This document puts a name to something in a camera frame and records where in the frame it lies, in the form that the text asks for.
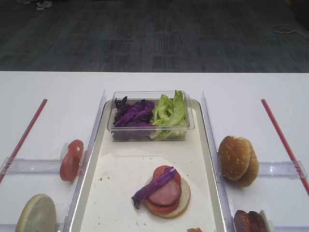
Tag sesame top bun front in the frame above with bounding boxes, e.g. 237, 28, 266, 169
218, 136, 250, 180

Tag sesame bun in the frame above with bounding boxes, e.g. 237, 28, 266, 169
236, 139, 259, 187
218, 136, 250, 180

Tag green lettuce leaves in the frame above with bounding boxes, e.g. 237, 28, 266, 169
150, 90, 187, 140

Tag tomato slice on tray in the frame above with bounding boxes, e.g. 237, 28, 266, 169
144, 165, 181, 215

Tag standing tomato slices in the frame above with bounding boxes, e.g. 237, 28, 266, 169
59, 139, 84, 181

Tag standing sausage patties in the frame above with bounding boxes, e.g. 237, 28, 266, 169
234, 210, 267, 232

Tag clear plastic vegetable container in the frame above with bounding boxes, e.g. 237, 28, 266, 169
107, 90, 195, 142

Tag purple cabbage leaves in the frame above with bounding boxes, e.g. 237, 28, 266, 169
113, 97, 155, 127

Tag purple cabbage strip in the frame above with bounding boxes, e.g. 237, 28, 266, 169
131, 166, 177, 209

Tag cream metal serving tray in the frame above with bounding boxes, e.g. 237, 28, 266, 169
64, 100, 225, 232

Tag ham slice on tray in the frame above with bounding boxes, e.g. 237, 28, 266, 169
148, 179, 182, 206

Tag bottom bun on tray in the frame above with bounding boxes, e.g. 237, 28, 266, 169
144, 177, 191, 218

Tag sesame top bun rear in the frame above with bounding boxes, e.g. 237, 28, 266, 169
236, 139, 259, 187

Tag right red strip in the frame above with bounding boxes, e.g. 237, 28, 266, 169
261, 99, 309, 194

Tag red strip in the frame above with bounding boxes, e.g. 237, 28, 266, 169
0, 99, 48, 182
261, 99, 309, 194

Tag small food crumb piece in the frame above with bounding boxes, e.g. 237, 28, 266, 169
187, 228, 203, 232

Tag left red strip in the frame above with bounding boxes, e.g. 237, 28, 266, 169
0, 99, 48, 182

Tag right upper clear holder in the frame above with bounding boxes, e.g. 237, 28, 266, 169
218, 159, 309, 180

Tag clear holder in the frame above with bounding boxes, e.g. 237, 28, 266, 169
218, 159, 309, 180
259, 210, 309, 232
0, 143, 69, 174

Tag left upper clear holder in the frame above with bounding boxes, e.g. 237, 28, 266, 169
0, 143, 69, 174

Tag standing pale bun half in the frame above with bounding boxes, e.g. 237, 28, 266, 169
15, 194, 56, 232

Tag white sneakers in background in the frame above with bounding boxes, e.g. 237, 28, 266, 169
17, 0, 53, 11

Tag right lower clear holder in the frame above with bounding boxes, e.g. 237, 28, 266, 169
259, 210, 309, 232

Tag right long clear rail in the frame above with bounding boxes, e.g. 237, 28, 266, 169
201, 91, 235, 232

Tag long clear rail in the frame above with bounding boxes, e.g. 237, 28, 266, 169
201, 91, 235, 232
59, 91, 107, 232

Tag left long clear rail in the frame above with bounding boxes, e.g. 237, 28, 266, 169
59, 91, 107, 232

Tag white floor cable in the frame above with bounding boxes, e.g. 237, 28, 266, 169
270, 24, 309, 39

